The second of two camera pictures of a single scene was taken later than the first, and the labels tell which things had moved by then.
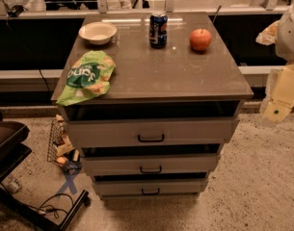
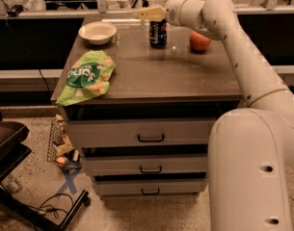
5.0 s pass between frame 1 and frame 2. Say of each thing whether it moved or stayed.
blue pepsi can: stayed
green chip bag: stayed
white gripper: moved
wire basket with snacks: stayed
